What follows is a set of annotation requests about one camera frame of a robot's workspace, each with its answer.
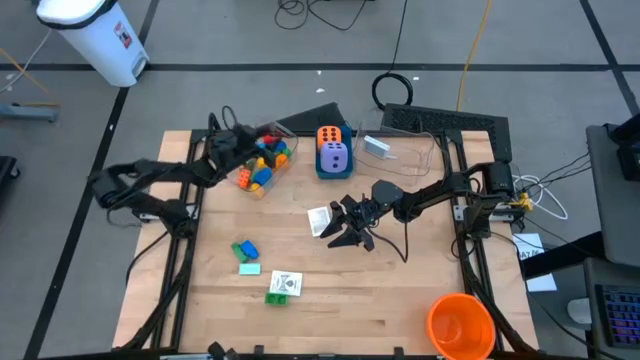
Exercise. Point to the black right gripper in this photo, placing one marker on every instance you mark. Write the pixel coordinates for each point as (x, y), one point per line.
(362, 212)

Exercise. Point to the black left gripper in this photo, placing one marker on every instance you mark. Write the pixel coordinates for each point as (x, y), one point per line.
(232, 147)

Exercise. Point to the red round-stud toy block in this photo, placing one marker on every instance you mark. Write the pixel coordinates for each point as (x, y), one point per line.
(270, 139)

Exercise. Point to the orange wedge toy block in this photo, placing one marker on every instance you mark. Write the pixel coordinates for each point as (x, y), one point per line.
(281, 160)

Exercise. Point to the green round-stud toy block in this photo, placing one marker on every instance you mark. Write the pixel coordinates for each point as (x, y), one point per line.
(287, 152)

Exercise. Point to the grey-backed playing card deck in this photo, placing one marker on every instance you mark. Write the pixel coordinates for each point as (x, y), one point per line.
(317, 220)

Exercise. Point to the orange eight-stud brick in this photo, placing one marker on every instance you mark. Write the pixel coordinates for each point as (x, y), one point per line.
(244, 178)

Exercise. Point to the orange foam die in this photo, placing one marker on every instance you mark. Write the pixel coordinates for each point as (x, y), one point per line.
(328, 134)

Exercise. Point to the purple foam die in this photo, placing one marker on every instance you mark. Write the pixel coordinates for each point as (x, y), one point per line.
(333, 156)

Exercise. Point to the blue-backed playing card deck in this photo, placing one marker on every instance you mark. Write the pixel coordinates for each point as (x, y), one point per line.
(376, 146)

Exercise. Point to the blue rounded toy block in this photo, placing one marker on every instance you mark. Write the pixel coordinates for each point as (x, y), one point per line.
(249, 249)

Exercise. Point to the large green toy brick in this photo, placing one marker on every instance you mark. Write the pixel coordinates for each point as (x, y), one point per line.
(276, 299)

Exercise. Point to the light teal brick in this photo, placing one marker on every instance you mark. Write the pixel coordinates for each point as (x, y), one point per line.
(249, 269)

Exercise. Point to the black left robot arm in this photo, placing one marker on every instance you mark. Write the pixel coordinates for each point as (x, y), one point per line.
(150, 172)

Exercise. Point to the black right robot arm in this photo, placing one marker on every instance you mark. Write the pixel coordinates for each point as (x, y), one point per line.
(440, 192)

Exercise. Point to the clear plastic container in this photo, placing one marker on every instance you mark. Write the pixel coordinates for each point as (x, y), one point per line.
(415, 160)
(235, 182)

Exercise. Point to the black tilted panel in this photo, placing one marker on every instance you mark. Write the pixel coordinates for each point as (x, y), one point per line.
(315, 119)

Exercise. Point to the blue plastic bin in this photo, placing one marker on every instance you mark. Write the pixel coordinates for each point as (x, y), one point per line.
(333, 175)

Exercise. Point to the white emblem playing card deck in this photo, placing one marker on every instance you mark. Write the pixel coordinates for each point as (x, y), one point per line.
(285, 283)

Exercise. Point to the green long toy brick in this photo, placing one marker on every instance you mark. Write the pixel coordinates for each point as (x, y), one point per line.
(238, 253)

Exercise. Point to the orange plastic bowl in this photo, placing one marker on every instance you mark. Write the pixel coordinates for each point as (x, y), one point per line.
(460, 327)

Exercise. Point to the white paper sheet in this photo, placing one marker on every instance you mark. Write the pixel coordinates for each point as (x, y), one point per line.
(527, 245)
(542, 283)

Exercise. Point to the white trash can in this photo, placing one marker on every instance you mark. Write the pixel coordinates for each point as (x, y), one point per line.
(100, 45)

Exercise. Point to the black desk bar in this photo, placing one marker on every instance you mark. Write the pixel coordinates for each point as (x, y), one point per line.
(560, 256)

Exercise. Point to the grey stand base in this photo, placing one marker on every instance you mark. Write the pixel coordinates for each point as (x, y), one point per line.
(30, 112)

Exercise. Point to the white computer mouse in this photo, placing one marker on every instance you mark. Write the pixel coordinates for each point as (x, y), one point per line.
(580, 311)

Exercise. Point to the grey keyboard desk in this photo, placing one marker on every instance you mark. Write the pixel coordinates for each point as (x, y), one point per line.
(590, 280)

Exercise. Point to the black caster base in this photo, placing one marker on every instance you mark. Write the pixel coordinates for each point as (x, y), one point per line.
(6, 170)

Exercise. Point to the grey side desk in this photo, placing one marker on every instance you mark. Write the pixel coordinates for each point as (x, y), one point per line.
(612, 215)

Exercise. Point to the black computer keyboard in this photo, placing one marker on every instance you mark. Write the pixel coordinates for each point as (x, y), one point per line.
(622, 315)

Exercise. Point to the black desk device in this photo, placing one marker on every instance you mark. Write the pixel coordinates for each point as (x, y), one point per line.
(630, 155)

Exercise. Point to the black metal table frame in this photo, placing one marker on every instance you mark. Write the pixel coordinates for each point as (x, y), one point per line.
(320, 134)

